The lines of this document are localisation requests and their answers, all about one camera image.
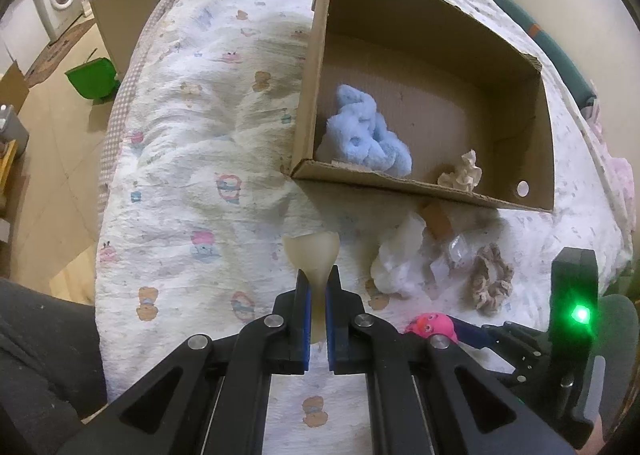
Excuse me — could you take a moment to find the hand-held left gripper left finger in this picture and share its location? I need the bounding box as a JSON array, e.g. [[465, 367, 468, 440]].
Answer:
[[60, 268, 314, 455]]

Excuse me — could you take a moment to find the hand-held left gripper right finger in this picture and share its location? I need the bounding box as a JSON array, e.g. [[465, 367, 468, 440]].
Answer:
[[325, 267, 577, 455]]

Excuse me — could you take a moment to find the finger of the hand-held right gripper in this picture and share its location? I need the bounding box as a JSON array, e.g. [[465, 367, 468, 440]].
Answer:
[[456, 321, 552, 384]]

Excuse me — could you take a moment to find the beige soft rubber toy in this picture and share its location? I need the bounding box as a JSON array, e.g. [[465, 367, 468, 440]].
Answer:
[[282, 232, 340, 344]]

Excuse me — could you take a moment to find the pink plush toy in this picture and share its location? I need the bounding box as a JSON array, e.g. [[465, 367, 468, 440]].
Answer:
[[404, 312, 459, 349]]

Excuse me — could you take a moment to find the cream ruffled scrunchie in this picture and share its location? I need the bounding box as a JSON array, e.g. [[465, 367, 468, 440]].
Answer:
[[437, 150, 483, 193]]

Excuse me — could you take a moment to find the blue fluffy cloth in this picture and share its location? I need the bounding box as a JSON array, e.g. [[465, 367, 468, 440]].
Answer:
[[325, 84, 414, 179]]

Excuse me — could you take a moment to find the brown cardboard box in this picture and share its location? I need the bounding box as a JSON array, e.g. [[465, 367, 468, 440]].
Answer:
[[290, 0, 556, 214]]

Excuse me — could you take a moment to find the white soft plastic bag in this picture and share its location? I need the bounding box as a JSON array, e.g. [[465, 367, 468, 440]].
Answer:
[[371, 212, 432, 297]]

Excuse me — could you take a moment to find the beige knitted scrunchie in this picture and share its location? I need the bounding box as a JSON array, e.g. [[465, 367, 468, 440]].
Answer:
[[469, 243, 515, 312]]

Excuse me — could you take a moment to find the clear plastic wrapper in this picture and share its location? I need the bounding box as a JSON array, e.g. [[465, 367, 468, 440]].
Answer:
[[425, 232, 482, 287]]

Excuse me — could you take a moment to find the pink cloth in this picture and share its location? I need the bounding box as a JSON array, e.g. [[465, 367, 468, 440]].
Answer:
[[594, 100, 637, 241]]

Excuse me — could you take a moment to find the small brown cardboard piece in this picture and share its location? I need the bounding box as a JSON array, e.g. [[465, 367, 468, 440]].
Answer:
[[420, 202, 454, 239]]

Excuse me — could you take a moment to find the white printed blanket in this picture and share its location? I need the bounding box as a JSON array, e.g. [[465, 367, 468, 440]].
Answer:
[[95, 0, 637, 455]]

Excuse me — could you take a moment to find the teal pillow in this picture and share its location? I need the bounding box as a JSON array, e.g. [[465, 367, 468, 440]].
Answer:
[[490, 0, 599, 109]]

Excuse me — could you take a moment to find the person's dark trouser leg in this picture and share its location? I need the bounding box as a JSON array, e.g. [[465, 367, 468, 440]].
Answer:
[[0, 277, 109, 455]]

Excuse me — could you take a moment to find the green dustpan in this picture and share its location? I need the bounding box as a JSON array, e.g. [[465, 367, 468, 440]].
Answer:
[[65, 57, 121, 104]]

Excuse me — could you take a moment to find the beige cabinet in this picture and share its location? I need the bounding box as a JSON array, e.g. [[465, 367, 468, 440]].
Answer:
[[89, 0, 162, 82]]

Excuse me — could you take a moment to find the grey plastic container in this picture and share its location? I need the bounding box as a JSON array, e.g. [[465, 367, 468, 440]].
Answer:
[[0, 104, 30, 147]]

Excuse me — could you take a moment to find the brown patterned rug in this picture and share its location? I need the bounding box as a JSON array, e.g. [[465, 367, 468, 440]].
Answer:
[[22, 18, 97, 89]]

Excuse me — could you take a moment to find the flat cardboard box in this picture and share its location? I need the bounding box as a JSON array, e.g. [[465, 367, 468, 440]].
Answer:
[[0, 60, 31, 114]]

